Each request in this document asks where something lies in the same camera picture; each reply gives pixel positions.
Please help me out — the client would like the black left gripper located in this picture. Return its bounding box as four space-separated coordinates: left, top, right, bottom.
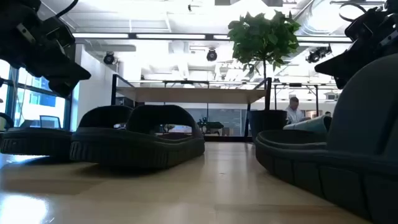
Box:
0 0 92 98

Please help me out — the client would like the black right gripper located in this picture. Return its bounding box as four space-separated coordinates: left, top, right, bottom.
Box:
314 0 398 90

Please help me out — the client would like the black rubber slide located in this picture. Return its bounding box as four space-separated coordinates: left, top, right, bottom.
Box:
254 52 398 224
70 104 206 170
0 105 135 156

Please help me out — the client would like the green rubber slide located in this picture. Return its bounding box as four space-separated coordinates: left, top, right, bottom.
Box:
282 114 333 131

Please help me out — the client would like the open laptop screen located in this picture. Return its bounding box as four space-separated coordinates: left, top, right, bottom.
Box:
39 114 62 129

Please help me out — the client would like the white linear ceiling light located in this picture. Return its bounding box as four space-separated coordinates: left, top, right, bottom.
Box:
72 32 231 40

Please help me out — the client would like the green leafy plant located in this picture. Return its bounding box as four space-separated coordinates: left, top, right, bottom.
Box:
228 10 302 110

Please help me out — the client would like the black plant pot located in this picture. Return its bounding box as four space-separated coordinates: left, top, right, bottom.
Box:
248 109 288 144

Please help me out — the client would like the black machine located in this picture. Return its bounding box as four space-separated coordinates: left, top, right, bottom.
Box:
197 117 224 135

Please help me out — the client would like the black metal desk frame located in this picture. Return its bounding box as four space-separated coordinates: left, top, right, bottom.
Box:
272 82 320 110

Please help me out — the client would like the black cable loop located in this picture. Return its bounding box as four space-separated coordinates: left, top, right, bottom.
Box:
0 111 15 131

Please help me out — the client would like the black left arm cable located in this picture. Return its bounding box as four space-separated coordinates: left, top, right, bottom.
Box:
55 0 79 19

